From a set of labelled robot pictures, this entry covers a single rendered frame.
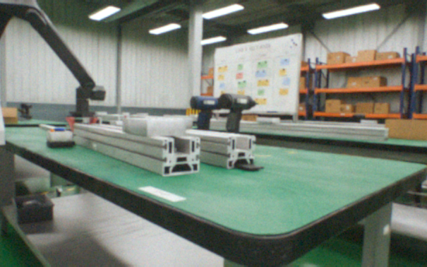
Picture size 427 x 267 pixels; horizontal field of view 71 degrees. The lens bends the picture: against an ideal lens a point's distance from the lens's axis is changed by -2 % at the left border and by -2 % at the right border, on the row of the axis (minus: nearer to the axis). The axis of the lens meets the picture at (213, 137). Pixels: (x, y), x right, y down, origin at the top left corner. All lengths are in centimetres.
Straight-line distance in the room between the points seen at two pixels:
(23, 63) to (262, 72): 981
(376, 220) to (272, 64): 337
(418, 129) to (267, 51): 231
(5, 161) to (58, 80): 1043
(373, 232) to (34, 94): 1220
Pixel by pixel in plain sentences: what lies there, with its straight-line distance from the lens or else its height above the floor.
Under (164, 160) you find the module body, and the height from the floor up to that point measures 81.
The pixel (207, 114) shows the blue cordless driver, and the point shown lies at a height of 92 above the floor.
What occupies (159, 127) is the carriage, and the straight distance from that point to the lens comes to 76.
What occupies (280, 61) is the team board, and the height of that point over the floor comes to 163.
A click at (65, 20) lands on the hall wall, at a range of 1341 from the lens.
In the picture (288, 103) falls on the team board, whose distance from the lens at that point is 402.
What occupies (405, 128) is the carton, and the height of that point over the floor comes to 86.
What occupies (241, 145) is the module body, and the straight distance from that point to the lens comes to 86.
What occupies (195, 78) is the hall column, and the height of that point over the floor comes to 199.
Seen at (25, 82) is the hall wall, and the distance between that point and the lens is 1261.
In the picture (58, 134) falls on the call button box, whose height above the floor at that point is 83.
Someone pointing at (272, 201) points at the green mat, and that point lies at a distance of 53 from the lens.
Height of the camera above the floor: 92
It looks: 4 degrees down
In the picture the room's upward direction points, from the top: 2 degrees clockwise
